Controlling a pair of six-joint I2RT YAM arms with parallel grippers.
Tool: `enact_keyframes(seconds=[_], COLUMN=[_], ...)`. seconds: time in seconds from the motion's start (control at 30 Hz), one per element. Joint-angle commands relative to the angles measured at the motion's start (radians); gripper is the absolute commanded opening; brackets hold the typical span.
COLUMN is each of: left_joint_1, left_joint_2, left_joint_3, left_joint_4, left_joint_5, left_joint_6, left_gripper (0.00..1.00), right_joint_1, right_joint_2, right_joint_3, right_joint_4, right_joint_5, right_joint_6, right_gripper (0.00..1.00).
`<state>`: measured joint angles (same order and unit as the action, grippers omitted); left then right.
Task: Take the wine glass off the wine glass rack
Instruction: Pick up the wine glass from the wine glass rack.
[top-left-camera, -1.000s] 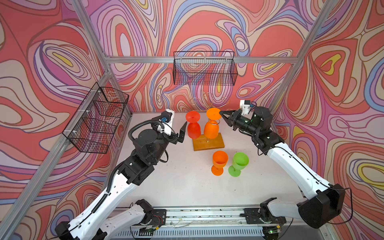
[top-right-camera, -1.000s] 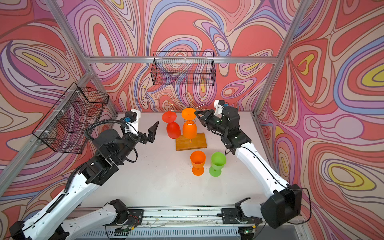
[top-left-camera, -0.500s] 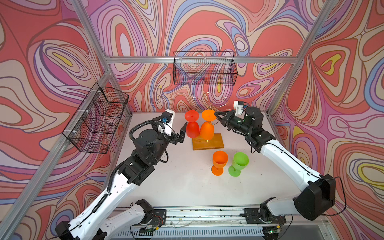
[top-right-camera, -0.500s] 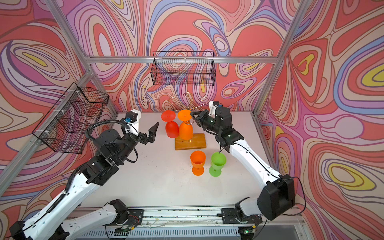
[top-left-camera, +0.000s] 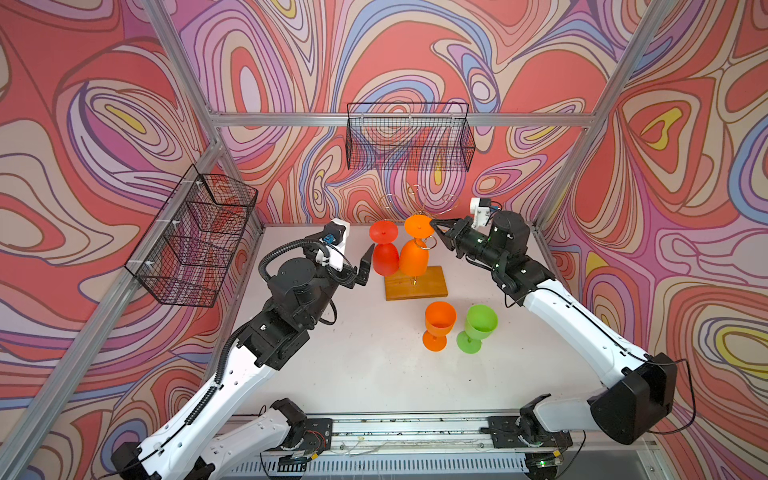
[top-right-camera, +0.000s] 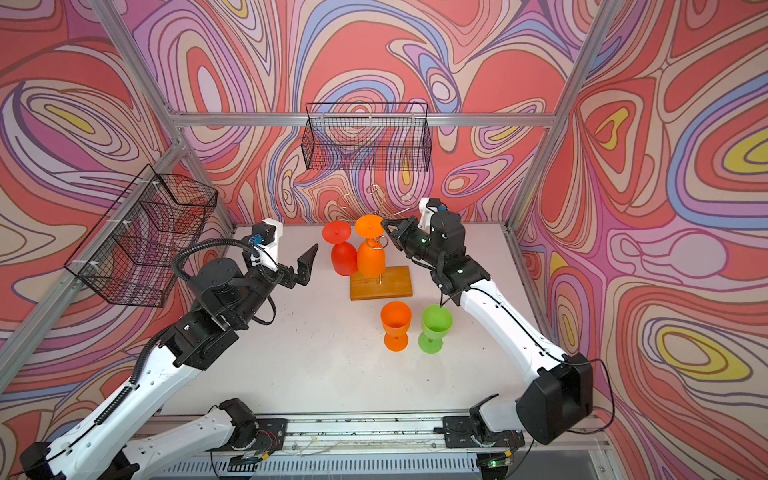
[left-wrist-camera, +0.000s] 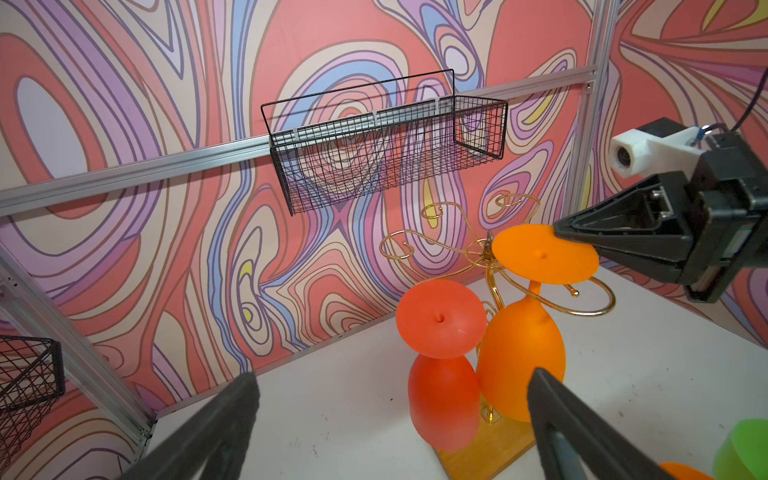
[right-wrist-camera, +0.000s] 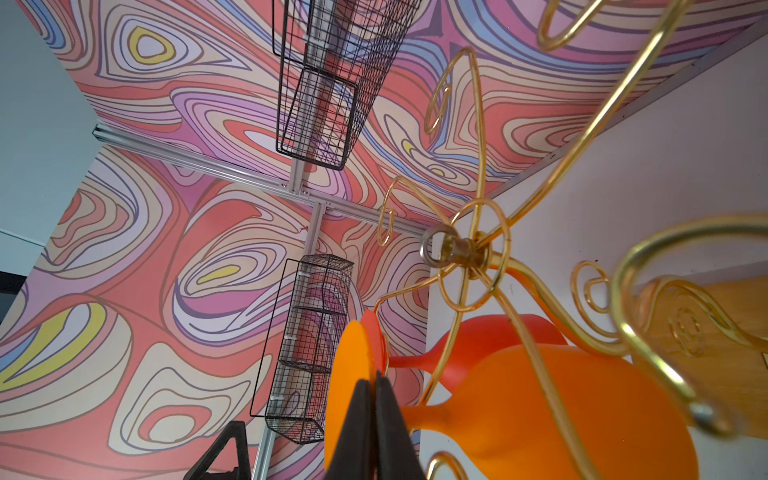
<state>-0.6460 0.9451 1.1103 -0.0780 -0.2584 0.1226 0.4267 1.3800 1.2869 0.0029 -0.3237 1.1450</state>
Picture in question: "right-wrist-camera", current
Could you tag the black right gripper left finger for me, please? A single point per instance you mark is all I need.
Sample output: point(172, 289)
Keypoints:
point(352, 457)

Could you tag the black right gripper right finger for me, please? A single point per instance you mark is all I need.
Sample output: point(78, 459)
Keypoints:
point(396, 458)

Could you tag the red wine glass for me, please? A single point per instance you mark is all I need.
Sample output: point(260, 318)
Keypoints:
point(477, 338)

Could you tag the orange front wine glass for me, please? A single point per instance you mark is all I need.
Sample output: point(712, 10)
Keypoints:
point(499, 416)

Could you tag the black wire basket left wall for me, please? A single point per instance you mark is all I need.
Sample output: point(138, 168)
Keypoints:
point(308, 316)

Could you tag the black wire basket wall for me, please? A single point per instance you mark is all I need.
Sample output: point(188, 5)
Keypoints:
point(308, 316)
point(334, 58)

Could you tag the black wire basket back wall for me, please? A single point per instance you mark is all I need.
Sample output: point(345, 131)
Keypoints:
point(334, 58)

